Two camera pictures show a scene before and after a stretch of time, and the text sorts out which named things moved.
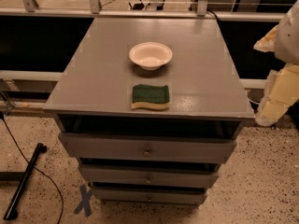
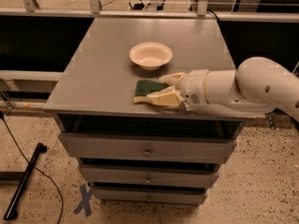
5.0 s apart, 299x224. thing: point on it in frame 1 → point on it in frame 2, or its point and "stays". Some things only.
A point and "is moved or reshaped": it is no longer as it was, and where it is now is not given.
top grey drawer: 139,147 stays
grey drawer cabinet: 150,108 stays
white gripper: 288,39 → 192,87
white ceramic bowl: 150,56 stays
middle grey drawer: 180,176 stays
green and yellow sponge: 154,97 is moved or reshaped
